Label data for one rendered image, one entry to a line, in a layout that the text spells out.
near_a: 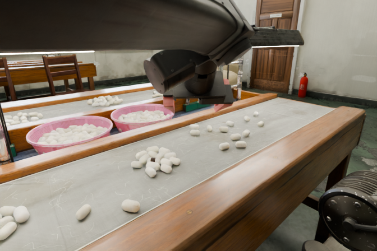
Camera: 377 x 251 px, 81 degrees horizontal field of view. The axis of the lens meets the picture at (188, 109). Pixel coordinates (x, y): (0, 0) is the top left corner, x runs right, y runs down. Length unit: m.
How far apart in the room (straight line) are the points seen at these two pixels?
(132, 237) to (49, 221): 0.18
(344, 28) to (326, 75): 0.82
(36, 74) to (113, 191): 2.78
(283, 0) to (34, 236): 5.06
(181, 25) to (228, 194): 0.38
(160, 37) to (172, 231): 0.32
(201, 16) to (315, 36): 4.78
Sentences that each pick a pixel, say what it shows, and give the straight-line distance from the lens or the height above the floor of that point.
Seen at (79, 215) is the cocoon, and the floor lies 0.75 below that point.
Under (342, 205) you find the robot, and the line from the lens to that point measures 0.55.
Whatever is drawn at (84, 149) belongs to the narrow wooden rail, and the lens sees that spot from 0.71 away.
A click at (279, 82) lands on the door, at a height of 0.21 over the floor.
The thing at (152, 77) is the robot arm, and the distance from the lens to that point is 0.34.
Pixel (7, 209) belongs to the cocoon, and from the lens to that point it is 0.57.
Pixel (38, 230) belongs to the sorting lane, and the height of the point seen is 0.74.
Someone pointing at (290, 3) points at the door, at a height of 1.76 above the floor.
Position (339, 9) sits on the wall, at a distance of 4.89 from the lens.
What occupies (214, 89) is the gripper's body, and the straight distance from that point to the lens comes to 0.43.
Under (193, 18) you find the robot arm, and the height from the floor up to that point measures 1.08.
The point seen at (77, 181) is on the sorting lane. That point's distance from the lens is 0.61.
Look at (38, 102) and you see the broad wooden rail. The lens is 1.34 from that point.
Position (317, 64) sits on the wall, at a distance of 4.93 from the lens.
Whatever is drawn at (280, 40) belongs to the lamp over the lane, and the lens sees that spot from 1.06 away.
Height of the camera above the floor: 1.06
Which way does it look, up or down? 17 degrees down
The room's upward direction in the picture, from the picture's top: straight up
